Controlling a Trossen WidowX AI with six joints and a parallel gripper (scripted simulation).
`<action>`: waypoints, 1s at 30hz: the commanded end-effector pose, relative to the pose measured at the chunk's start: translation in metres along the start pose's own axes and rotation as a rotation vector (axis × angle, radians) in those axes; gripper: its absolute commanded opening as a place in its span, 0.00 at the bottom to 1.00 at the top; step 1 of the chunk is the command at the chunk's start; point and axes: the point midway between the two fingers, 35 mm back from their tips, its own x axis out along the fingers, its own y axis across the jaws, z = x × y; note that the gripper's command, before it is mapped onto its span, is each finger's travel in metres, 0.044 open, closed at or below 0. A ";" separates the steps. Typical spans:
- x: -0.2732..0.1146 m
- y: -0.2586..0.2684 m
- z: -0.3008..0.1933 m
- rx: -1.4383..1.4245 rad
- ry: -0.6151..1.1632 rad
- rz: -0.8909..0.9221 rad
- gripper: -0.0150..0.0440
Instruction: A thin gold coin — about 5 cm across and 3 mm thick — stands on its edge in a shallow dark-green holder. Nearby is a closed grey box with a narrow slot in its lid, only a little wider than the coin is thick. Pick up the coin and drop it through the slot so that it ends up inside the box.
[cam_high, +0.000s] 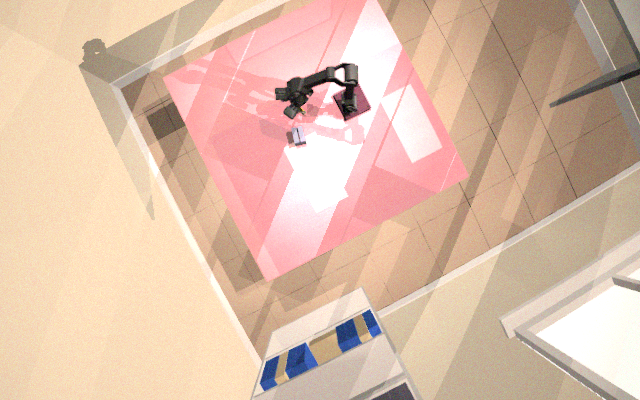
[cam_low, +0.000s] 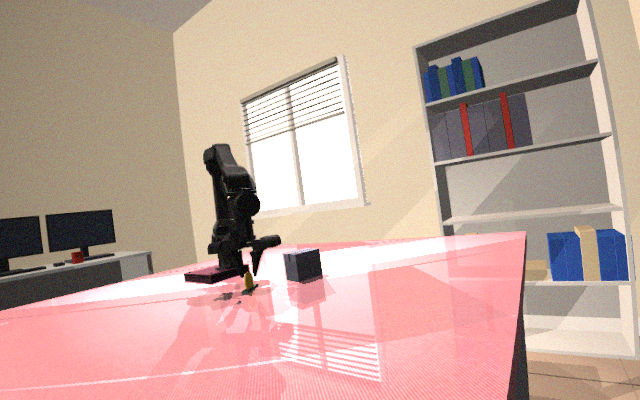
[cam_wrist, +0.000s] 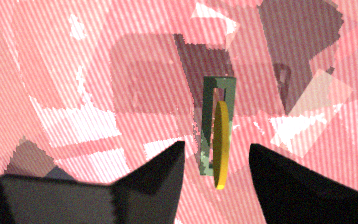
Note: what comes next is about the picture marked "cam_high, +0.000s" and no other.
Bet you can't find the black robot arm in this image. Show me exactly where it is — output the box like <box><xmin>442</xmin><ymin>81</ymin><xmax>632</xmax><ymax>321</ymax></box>
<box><xmin>275</xmin><ymin>62</ymin><xmax>358</xmax><ymax>115</ymax></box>

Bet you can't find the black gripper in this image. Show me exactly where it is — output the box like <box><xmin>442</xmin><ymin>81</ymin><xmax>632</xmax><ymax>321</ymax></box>
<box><xmin>283</xmin><ymin>89</ymin><xmax>314</xmax><ymax>120</ymax></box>

